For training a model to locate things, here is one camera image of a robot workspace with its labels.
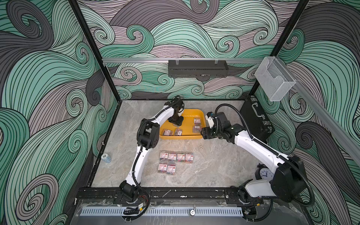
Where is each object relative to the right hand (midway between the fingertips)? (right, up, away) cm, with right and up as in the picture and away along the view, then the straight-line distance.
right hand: (204, 131), depth 84 cm
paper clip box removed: (-26, -22, -2) cm, 34 cm away
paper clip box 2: (-20, -16, +2) cm, 26 cm away
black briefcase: (+32, +5, -4) cm, 32 cm away
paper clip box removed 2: (-20, -22, -3) cm, 30 cm away
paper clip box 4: (-24, -2, +14) cm, 28 cm away
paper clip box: (-25, -15, +2) cm, 30 cm away
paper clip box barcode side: (-15, -3, +12) cm, 20 cm away
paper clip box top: (-15, -16, +2) cm, 22 cm away
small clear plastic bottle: (-59, -15, -2) cm, 61 cm away
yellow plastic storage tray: (-7, +9, +26) cm, 29 cm away
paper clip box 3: (-9, -17, +2) cm, 19 cm away
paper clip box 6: (-3, 0, +16) cm, 16 cm away
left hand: (-16, +5, +19) cm, 26 cm away
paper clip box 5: (-2, +5, +19) cm, 20 cm away
